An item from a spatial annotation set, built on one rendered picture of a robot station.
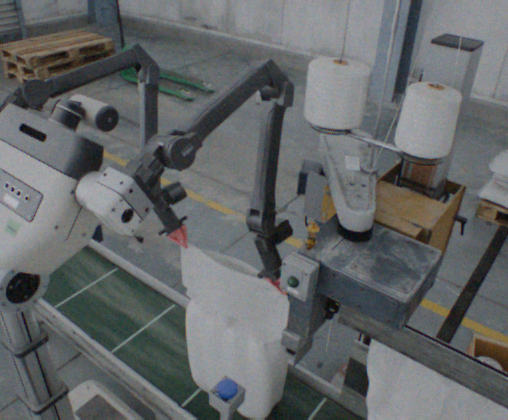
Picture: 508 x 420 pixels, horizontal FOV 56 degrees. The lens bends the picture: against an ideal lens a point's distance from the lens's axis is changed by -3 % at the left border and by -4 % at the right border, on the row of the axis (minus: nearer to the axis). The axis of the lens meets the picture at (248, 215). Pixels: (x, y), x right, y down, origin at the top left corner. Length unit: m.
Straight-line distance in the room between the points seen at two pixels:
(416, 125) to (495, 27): 4.99
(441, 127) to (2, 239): 1.08
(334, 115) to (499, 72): 5.02
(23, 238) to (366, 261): 0.81
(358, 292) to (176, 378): 1.15
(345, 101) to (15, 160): 0.85
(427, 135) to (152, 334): 1.53
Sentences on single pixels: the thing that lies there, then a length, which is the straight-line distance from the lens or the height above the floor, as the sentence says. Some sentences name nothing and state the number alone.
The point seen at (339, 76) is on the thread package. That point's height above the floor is 1.67.
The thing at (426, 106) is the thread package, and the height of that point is 1.66.
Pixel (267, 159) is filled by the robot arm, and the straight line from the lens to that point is 1.38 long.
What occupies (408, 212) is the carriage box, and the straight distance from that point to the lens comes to 1.40.
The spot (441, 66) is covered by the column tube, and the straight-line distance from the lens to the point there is 1.40.
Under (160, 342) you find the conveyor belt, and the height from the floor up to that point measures 0.38.
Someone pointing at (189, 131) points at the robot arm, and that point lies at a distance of 1.18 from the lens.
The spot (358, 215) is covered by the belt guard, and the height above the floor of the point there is 1.41.
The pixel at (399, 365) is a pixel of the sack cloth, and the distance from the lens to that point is 1.46.
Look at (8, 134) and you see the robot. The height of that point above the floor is 1.51.
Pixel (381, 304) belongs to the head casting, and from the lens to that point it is 1.13.
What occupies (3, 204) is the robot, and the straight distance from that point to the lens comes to 1.33.
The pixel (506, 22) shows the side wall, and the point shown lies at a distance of 6.15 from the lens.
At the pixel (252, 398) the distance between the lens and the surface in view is 1.86.
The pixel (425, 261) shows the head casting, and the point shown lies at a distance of 1.22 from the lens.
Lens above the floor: 2.04
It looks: 33 degrees down
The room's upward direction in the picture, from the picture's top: 3 degrees clockwise
